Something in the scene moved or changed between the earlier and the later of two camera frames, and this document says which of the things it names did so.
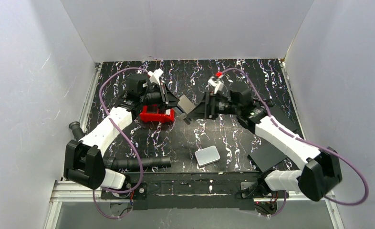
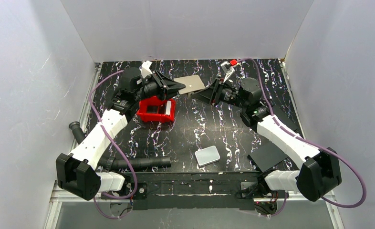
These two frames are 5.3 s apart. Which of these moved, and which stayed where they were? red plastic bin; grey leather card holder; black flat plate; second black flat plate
Moved: grey leather card holder
Stayed: black flat plate; red plastic bin; second black flat plate
